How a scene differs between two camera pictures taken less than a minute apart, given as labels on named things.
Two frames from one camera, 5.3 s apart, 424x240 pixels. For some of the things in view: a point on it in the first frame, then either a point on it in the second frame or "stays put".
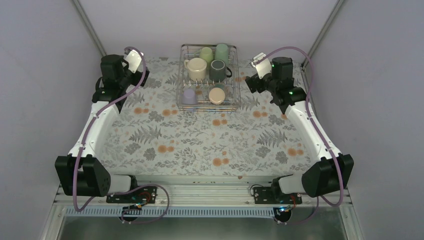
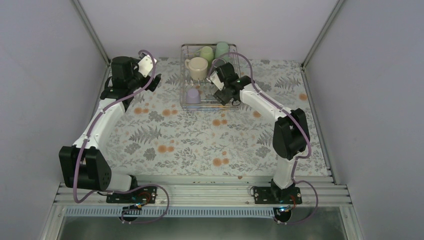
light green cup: (206, 53) stays put
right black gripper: (253, 79) to (223, 98)
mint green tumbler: (222, 53) stays put
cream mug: (197, 67) stays put
